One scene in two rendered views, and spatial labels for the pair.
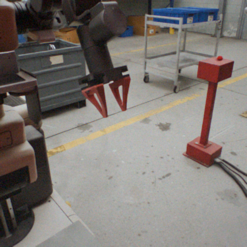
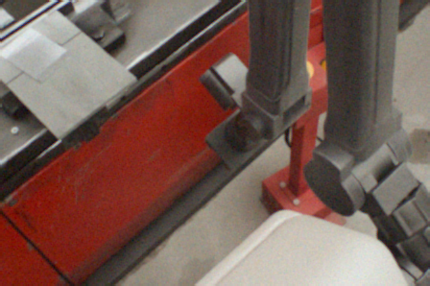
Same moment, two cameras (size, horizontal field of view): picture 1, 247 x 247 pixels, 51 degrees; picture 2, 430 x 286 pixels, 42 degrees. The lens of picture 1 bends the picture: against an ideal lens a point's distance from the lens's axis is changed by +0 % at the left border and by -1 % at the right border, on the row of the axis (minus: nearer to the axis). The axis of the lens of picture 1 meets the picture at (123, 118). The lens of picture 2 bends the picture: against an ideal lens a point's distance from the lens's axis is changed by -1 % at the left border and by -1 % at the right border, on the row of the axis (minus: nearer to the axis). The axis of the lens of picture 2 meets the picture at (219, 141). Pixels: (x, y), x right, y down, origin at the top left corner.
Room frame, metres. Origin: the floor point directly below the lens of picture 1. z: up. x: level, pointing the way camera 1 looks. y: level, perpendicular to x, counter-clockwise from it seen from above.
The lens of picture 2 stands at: (0.76, 0.38, 1.79)
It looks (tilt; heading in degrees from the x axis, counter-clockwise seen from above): 58 degrees down; 185
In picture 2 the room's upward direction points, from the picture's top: 8 degrees counter-clockwise
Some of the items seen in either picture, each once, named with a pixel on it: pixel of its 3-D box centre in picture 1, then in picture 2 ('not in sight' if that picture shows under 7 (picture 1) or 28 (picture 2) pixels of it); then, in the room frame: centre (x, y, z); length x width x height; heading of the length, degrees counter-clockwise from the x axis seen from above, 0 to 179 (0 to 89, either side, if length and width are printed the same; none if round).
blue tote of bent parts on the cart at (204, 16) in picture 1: (196, 15); not in sight; (3.87, -1.01, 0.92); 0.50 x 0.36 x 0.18; 40
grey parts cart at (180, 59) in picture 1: (181, 49); not in sight; (3.71, -0.81, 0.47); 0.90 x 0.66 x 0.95; 130
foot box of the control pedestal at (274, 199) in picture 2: not in sight; (303, 202); (-0.07, 0.56, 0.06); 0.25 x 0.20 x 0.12; 30
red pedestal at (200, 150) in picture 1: (208, 111); not in sight; (1.78, -0.65, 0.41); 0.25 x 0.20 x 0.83; 42
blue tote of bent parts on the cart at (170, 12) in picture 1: (175, 16); not in sight; (3.61, -0.68, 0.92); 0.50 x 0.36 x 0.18; 40
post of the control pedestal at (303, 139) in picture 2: not in sight; (302, 146); (-0.09, 0.55, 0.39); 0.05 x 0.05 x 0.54; 30
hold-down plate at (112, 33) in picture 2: not in sight; (64, 68); (-0.03, 0.00, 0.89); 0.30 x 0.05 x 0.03; 132
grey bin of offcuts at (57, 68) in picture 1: (43, 77); not in sight; (2.78, 0.89, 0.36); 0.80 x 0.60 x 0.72; 130
